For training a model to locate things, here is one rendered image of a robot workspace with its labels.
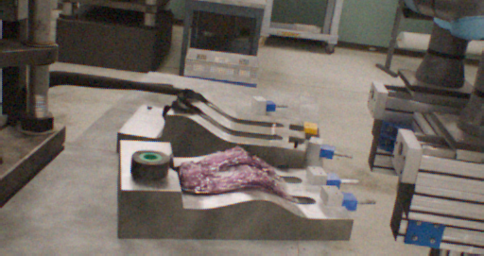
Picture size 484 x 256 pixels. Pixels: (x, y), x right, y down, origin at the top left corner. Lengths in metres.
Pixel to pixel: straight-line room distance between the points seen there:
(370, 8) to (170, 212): 7.13
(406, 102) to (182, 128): 0.72
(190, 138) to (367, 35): 6.78
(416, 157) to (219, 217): 0.49
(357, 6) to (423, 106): 6.28
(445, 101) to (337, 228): 0.76
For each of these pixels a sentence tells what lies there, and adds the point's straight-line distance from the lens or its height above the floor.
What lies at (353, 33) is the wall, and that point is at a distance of 8.19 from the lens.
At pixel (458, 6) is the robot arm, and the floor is 1.34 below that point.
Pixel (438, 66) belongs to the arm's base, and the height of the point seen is 1.09.
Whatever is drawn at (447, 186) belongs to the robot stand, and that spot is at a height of 0.91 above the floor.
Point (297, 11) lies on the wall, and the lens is 8.05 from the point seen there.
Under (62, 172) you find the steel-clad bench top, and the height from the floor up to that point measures 0.80.
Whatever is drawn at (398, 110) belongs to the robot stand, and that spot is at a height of 0.94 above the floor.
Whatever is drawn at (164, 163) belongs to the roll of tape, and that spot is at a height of 0.94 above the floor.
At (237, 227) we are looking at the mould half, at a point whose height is 0.83.
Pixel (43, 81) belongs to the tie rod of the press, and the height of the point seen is 0.94.
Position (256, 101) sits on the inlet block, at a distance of 2.05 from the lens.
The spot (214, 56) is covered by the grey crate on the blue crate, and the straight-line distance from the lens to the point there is 5.11.
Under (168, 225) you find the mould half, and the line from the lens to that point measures 1.22.
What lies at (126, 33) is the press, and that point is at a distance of 5.49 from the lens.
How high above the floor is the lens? 1.43
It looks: 19 degrees down
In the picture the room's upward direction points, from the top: 8 degrees clockwise
